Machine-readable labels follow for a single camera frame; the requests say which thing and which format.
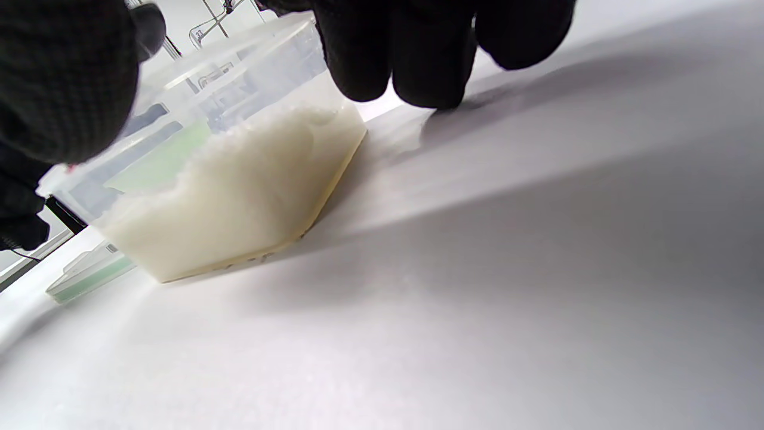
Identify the person's right hand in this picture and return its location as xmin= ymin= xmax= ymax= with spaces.
xmin=0 ymin=0 xmax=577 ymax=251

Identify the white sugar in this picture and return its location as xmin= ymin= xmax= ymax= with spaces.
xmin=98 ymin=106 xmax=366 ymax=281

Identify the clear plastic sugar container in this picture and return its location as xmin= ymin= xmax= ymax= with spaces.
xmin=37 ymin=12 xmax=368 ymax=283

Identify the clear lid with green seal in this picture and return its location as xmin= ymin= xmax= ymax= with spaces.
xmin=46 ymin=242 xmax=137 ymax=304

